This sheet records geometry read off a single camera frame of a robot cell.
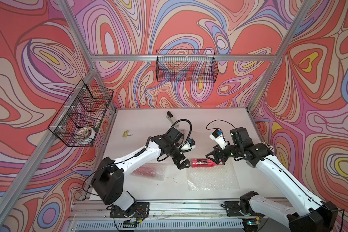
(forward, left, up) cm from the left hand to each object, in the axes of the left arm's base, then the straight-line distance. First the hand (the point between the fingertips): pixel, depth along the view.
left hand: (186, 159), depth 79 cm
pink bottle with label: (-4, +23, -6) cm, 24 cm away
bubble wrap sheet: (-6, -20, -12) cm, 24 cm away
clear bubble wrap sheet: (-5, +15, -6) cm, 17 cm away
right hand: (0, -13, +5) cm, 15 cm away
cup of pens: (+4, -45, +7) cm, 45 cm away
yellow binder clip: (+25, +42, -10) cm, 50 cm away
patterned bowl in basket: (+8, +51, +16) cm, 54 cm away
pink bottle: (+2, -9, -8) cm, 12 cm away
